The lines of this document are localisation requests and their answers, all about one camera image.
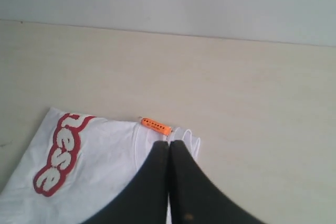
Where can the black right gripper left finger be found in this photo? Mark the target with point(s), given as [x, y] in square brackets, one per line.
[144, 199]

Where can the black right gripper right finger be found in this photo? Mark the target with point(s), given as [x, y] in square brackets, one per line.
[193, 197]

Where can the orange neck label tag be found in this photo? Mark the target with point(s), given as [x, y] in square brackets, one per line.
[156, 126]

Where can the white t-shirt red lettering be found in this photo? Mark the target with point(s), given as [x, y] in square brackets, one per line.
[76, 164]

